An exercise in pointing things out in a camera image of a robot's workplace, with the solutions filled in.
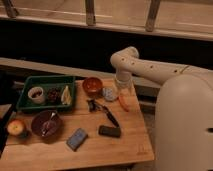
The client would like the blue sponge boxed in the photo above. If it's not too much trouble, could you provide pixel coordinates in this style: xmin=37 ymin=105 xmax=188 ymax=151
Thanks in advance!
xmin=66 ymin=128 xmax=88 ymax=151

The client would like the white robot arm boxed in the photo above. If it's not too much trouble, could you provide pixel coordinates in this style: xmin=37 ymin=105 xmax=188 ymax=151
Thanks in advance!
xmin=110 ymin=46 xmax=213 ymax=171

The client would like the red bowl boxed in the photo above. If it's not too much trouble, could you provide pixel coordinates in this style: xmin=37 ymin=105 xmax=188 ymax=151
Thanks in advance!
xmin=82 ymin=77 xmax=103 ymax=96

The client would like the dark purple bowl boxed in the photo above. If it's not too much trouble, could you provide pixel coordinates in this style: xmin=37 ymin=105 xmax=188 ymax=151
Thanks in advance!
xmin=31 ymin=110 xmax=62 ymax=138

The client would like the crumpled light blue cloth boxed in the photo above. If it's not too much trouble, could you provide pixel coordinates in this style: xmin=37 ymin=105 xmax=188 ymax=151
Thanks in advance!
xmin=102 ymin=87 xmax=118 ymax=102

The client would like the orange carrot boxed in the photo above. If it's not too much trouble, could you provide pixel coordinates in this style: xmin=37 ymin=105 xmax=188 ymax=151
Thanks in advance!
xmin=118 ymin=95 xmax=130 ymax=112

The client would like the small dark clip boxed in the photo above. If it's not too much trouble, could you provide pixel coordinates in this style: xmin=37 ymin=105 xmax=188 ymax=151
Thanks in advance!
xmin=87 ymin=99 xmax=96 ymax=112

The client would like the wooden cutting board table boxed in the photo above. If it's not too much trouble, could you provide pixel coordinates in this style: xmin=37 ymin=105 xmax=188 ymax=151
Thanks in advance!
xmin=0 ymin=80 xmax=154 ymax=171

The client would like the black rectangular block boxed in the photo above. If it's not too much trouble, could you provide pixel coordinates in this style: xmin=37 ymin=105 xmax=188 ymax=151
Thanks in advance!
xmin=98 ymin=125 xmax=121 ymax=138

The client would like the yellow banana piece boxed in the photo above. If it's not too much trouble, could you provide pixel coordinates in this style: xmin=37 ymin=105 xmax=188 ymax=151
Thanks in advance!
xmin=61 ymin=86 xmax=71 ymax=105

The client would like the dark grape bunch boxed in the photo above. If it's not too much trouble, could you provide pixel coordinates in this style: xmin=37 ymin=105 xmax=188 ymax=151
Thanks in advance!
xmin=47 ymin=88 xmax=60 ymax=103

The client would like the metal spoon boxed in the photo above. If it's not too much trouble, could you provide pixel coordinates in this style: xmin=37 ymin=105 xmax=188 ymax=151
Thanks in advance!
xmin=42 ymin=112 xmax=56 ymax=136

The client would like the green plastic tray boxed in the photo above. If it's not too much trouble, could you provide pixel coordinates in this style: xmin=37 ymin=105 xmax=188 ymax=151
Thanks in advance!
xmin=16 ymin=75 xmax=76 ymax=113

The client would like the white cup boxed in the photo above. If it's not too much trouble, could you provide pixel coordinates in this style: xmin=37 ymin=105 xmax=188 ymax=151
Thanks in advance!
xmin=28 ymin=87 xmax=45 ymax=104

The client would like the red yellow apple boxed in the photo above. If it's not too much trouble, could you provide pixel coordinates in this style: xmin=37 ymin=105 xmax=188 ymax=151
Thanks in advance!
xmin=7 ymin=120 xmax=26 ymax=136

